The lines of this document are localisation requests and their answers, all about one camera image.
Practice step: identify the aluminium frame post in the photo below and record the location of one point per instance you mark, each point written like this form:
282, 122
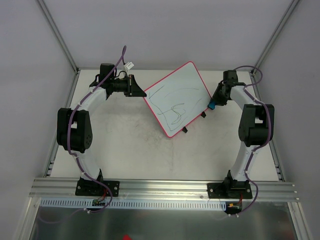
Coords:
277, 31
57, 34

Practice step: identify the black whiteboard clip upper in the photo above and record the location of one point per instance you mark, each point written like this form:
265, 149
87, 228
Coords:
203, 114

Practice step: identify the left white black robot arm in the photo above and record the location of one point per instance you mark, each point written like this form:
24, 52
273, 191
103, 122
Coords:
74, 129

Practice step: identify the aluminium frame post right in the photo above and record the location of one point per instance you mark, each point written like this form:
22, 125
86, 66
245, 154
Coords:
277, 31

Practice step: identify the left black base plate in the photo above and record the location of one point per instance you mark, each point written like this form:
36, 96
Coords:
89, 188

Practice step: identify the aluminium frame post left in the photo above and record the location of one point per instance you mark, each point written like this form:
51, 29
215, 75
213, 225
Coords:
57, 34

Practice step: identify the pink framed whiteboard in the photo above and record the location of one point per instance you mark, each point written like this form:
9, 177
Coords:
178, 98

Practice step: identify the aluminium mounting rail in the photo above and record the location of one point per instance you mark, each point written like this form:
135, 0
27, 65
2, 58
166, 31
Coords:
181, 190

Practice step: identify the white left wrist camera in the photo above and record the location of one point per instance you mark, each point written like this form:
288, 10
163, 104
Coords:
128, 66

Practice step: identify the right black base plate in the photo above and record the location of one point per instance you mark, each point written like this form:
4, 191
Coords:
223, 191

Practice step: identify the slotted white cable duct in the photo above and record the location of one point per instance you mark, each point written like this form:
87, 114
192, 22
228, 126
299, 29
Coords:
89, 203

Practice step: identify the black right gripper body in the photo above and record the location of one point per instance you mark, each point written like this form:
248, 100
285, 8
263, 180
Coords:
220, 96

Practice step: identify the black whiteboard clip lower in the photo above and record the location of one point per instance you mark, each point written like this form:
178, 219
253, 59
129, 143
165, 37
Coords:
185, 129

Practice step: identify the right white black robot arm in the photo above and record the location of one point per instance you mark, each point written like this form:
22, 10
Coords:
255, 131

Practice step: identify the black whiteboard clip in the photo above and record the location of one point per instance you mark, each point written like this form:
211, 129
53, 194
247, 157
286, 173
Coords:
185, 129
203, 114

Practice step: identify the red object at bottom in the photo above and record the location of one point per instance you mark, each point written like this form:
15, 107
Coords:
126, 237

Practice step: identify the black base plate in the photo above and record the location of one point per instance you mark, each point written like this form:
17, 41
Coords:
89, 188
223, 191

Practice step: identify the blue whiteboard eraser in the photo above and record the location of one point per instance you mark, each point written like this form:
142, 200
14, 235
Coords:
211, 105

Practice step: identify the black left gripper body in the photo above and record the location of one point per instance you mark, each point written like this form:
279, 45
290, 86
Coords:
130, 85

